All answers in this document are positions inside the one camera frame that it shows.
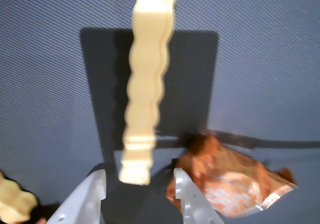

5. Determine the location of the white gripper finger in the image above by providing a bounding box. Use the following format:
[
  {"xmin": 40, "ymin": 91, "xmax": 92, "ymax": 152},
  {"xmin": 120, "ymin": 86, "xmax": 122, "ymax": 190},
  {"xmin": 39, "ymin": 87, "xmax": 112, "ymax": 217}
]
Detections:
[
  {"xmin": 46, "ymin": 169, "xmax": 108, "ymax": 224},
  {"xmin": 173, "ymin": 168, "xmax": 225, "ymax": 224}
]

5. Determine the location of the yellow crinkle toy fry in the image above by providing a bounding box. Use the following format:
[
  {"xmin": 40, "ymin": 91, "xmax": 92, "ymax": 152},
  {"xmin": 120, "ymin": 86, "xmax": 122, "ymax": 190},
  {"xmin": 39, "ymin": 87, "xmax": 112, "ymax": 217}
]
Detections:
[
  {"xmin": 118, "ymin": 0, "xmax": 182, "ymax": 186},
  {"xmin": 0, "ymin": 170, "xmax": 39, "ymax": 224}
]

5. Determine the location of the crumpled orange candy wrapper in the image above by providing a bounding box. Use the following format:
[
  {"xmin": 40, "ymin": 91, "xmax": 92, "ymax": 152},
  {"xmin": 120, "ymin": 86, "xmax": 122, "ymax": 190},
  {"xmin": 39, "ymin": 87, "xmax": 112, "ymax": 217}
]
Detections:
[{"xmin": 164, "ymin": 131, "xmax": 300, "ymax": 220}]

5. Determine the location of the dark grey mat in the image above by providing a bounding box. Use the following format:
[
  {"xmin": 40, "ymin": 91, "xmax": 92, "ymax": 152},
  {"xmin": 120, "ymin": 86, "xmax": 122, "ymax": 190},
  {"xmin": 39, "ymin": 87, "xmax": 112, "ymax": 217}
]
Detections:
[{"xmin": 0, "ymin": 0, "xmax": 320, "ymax": 224}]

